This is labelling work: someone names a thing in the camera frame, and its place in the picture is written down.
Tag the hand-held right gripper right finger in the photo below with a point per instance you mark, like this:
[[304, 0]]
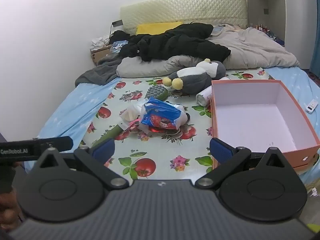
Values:
[[221, 152]]

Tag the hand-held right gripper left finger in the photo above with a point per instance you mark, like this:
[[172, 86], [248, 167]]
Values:
[[105, 151]]

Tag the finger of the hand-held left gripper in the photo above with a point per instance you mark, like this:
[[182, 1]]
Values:
[[60, 143]]

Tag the pink plastic ribbon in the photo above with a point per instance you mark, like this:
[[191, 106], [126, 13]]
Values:
[[134, 123]]

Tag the pink cardboard box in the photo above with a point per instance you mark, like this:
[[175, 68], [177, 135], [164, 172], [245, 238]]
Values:
[[250, 120]]

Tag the translucent pouch with beige sponge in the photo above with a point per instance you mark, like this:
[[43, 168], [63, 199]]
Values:
[[130, 115]]

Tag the white plastic bag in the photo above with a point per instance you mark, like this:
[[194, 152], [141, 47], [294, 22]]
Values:
[[183, 120]]

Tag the blue red snack packet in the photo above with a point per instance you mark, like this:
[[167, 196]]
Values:
[[160, 116]]

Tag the person's left hand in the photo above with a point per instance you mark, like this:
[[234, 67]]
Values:
[[8, 210]]

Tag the light blue bed sheet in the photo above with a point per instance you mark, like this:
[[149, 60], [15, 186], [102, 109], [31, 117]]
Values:
[[67, 110]]

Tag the fruit print mat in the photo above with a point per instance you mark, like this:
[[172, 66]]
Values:
[[155, 150]]

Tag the white spray can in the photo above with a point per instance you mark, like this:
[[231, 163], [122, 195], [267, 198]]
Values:
[[203, 97]]

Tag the dark grey blanket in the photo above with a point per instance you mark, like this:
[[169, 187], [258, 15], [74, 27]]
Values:
[[100, 73]]

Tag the green massage brush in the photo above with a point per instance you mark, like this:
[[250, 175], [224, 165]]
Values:
[[156, 92]]

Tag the grey penguin plush toy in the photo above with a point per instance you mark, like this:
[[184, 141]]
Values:
[[197, 76]]

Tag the brown cardboard box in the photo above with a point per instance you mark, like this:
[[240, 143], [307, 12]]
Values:
[[100, 56]]

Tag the white remote control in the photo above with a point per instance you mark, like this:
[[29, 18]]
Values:
[[311, 107]]

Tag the blue printed packet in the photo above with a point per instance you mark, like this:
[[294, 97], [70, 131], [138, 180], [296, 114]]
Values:
[[118, 45]]

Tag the light grey duvet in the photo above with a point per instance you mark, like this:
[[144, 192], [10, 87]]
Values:
[[252, 50]]

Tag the crumpled white paper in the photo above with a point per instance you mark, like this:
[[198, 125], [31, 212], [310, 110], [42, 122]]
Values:
[[98, 42]]

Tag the black jacket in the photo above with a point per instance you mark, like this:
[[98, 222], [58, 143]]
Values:
[[180, 43]]

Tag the printed grey pillow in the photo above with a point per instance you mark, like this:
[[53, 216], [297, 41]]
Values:
[[220, 30]]

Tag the row of small bottles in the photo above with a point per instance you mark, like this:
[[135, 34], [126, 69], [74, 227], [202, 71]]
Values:
[[262, 28]]

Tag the yellow pillow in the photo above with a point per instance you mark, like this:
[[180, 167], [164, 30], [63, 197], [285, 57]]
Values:
[[157, 27]]

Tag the blue curtain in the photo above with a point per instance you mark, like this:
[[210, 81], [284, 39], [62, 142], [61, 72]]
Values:
[[315, 42]]

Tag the white wardrobe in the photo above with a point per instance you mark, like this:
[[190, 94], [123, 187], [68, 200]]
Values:
[[272, 2]]

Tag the black wall charger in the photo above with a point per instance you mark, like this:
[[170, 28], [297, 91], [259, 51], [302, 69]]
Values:
[[117, 23]]

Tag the black wall socket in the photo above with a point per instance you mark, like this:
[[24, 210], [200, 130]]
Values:
[[266, 11]]

